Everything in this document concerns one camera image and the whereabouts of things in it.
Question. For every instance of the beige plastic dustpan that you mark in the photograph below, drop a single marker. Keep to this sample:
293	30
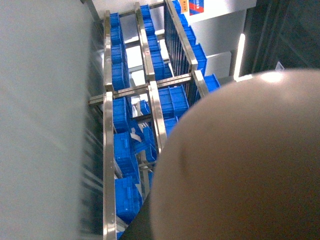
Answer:
242	164

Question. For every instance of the steel roller shelf rack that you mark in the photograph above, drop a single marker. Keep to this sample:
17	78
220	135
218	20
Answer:
135	119

